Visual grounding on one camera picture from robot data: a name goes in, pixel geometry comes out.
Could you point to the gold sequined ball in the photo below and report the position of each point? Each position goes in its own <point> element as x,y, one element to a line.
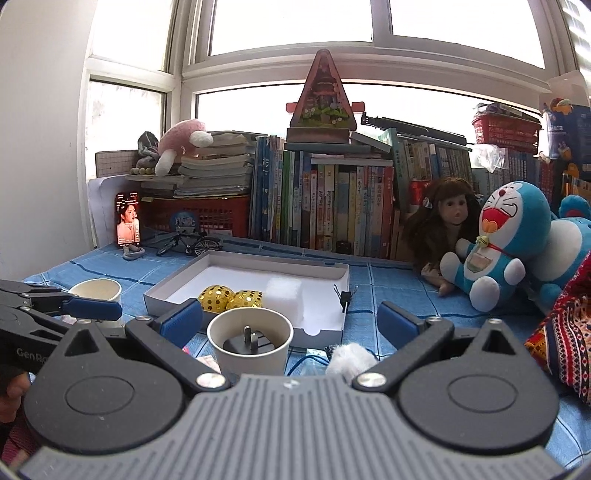
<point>214,297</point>
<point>247,300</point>

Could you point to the white window frame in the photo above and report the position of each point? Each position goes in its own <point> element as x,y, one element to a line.
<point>286,57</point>

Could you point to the grey phone stand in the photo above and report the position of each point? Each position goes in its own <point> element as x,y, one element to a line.
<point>134,253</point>

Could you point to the white shallow cardboard box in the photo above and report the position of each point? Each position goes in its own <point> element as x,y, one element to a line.
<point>240,277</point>

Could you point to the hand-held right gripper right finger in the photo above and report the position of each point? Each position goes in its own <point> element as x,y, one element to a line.
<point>397,323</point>

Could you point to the white paper cup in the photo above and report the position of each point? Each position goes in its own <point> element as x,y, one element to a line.
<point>99,290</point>
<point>249,362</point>

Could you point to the pink and white plush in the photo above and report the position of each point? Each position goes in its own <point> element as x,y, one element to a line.
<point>182,138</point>

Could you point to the person's left hand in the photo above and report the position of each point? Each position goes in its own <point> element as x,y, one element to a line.
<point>14,392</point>

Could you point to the blue checked tablecloth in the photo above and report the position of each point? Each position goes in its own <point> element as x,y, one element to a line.
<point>392,286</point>

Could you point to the red patterned knit cloth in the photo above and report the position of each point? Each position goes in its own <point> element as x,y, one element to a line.
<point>570,337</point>

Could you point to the stack of worn books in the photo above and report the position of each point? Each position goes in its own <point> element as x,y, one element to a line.
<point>217,170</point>

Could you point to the black binder clip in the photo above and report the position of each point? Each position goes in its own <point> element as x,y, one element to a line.
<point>344,300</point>

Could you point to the long black bar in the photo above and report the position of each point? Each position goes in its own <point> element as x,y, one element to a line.
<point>415,127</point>

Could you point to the blue plush toy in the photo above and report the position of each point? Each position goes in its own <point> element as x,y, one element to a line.
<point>570,244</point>

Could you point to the blue printed carton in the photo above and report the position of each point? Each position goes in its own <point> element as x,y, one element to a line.
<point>570,134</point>

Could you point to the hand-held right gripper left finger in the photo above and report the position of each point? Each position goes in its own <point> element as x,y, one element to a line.
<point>182,318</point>

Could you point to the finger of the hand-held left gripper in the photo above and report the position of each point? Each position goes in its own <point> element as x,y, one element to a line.
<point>94,309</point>

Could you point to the triangular decorated box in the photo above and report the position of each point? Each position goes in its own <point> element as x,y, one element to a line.
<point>323,101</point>

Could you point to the small black box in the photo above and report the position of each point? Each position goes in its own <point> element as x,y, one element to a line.
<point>344,247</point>

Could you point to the smartphone with lit screen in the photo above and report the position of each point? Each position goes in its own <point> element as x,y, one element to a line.
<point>128,219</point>

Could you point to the black plug adapter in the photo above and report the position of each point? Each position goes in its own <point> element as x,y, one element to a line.
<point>247,342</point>

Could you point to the row of upright books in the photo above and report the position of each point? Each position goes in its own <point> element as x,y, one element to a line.
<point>323,207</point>

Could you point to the grey cutting mat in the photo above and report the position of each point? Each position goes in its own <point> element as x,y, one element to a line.
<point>113,164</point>

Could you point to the white fluffy pompom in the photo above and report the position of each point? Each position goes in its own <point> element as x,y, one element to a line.
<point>351,362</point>

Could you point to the red plastic basket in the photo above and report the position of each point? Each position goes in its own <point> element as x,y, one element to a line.
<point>508,134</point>

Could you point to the grey cloth toy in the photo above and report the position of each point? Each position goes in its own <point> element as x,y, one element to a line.
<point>147,147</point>

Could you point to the miniature black bicycle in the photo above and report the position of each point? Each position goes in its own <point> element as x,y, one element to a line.
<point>189,242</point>

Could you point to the white fluffy cube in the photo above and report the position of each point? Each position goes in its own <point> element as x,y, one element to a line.
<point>282,290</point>

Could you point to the blue robot cat plush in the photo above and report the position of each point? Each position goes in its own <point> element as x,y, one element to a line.
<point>508,221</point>

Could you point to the red plastic crate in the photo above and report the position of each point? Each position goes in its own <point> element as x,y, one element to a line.
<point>221,214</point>

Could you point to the brown haired doll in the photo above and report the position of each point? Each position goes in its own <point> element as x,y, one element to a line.
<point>445,217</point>

